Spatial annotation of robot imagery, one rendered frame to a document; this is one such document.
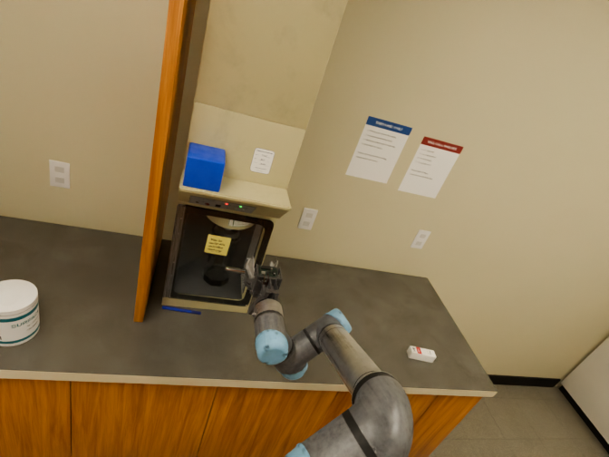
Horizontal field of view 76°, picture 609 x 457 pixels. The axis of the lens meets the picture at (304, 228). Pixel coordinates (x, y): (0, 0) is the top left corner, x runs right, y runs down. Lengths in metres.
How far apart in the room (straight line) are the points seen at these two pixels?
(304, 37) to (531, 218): 1.69
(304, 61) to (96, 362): 1.07
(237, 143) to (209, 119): 0.10
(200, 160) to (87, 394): 0.85
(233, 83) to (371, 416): 0.85
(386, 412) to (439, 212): 1.49
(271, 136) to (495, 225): 1.47
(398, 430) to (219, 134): 0.86
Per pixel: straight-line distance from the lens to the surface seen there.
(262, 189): 1.19
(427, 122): 1.79
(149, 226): 1.21
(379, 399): 0.70
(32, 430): 1.72
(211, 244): 1.33
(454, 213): 2.11
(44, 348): 1.44
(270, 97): 1.13
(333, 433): 0.69
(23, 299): 1.38
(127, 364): 1.38
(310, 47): 1.11
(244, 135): 1.16
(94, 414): 1.61
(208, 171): 1.08
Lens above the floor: 2.05
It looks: 31 degrees down
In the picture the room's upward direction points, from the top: 20 degrees clockwise
